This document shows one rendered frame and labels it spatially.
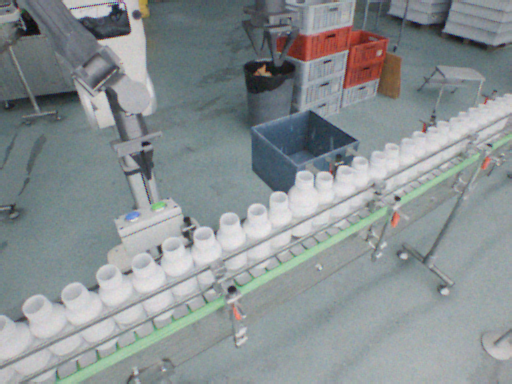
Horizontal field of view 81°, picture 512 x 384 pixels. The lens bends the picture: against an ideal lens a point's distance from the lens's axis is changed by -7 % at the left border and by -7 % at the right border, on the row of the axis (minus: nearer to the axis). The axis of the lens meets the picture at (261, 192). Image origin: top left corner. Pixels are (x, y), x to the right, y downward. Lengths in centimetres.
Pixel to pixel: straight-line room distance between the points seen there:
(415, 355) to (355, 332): 31
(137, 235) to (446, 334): 168
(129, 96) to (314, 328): 149
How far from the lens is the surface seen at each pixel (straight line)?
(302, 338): 178
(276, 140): 144
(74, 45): 64
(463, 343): 204
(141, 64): 103
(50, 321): 64
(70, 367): 74
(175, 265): 62
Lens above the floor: 162
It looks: 41 degrees down
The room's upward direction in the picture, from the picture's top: straight up
